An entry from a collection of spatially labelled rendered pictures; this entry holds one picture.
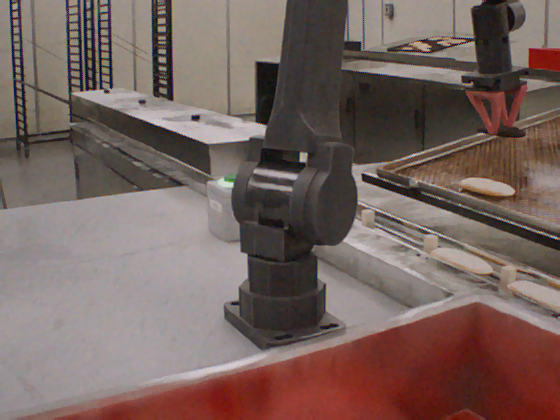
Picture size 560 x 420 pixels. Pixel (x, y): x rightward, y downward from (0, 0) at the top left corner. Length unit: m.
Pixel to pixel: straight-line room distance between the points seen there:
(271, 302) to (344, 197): 0.12
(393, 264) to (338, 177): 0.16
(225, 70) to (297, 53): 7.69
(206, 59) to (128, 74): 0.92
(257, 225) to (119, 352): 0.18
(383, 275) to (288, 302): 0.17
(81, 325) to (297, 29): 0.38
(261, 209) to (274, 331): 0.12
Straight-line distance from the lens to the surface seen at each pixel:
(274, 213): 0.71
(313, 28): 0.71
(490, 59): 1.15
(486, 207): 0.97
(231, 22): 8.41
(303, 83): 0.71
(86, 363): 0.71
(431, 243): 0.91
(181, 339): 0.75
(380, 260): 0.85
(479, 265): 0.85
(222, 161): 1.29
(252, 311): 0.72
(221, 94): 8.40
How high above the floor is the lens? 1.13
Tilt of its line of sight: 15 degrees down
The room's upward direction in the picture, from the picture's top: 1 degrees counter-clockwise
